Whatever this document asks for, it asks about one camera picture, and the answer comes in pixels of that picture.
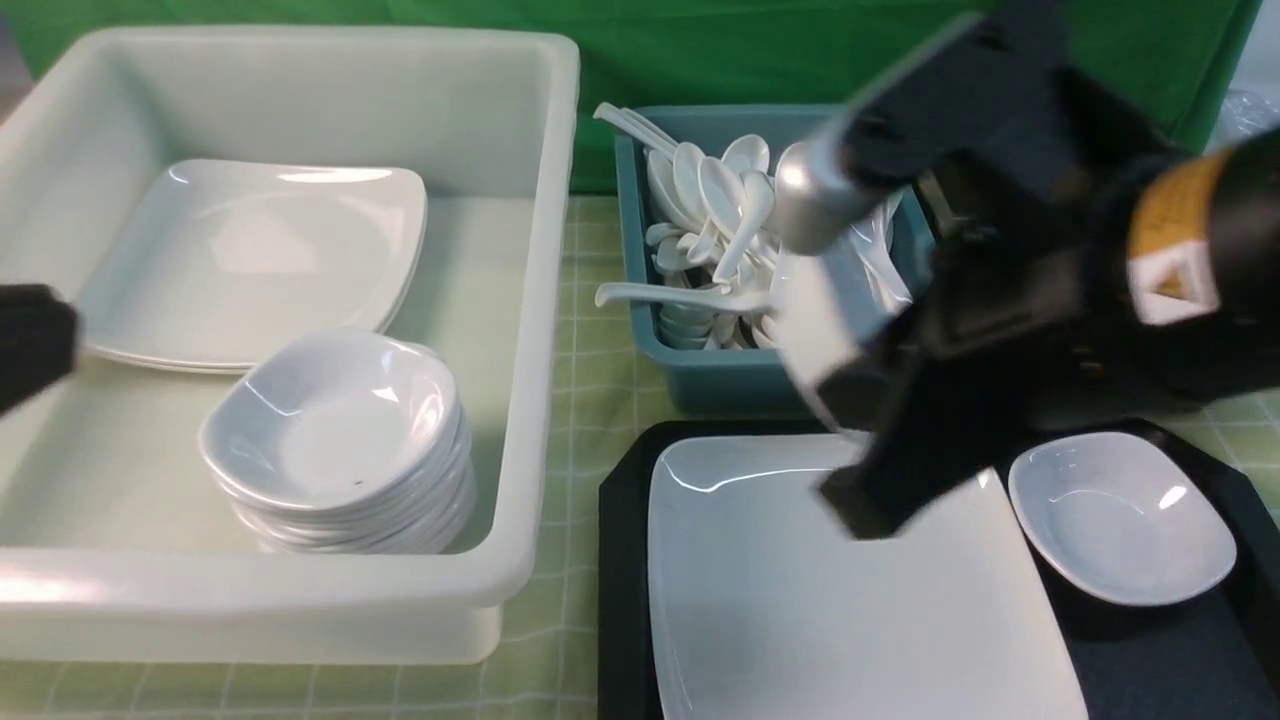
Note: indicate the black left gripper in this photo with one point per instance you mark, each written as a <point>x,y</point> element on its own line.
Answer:
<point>39,340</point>

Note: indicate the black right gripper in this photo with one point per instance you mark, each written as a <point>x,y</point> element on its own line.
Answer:
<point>1019,324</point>

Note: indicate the small white bowl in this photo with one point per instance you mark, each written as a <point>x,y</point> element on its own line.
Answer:
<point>1117,518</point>

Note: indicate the large white square plate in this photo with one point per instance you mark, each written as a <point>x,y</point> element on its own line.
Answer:
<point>764,607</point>

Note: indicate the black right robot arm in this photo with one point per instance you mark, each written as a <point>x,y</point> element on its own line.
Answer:
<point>1199,262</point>

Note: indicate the stacked white square plates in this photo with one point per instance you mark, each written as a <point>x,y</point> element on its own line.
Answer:
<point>223,262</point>

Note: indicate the large white plastic tub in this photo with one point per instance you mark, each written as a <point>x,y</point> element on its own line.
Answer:
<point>116,547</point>

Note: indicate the green backdrop cloth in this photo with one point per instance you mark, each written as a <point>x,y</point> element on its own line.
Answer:
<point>1174,59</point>

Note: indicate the pile of white spoons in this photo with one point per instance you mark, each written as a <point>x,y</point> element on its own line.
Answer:
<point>712,246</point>

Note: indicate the teal plastic bin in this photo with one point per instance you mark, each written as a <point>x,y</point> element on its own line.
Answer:
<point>732,381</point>

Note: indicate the stack of white bowls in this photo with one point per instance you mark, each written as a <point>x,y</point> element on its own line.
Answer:
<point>346,442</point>

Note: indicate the black serving tray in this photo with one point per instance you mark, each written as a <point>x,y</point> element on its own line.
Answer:
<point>1213,657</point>

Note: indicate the green checkered tablecloth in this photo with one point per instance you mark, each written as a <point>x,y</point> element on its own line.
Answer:
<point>544,667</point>

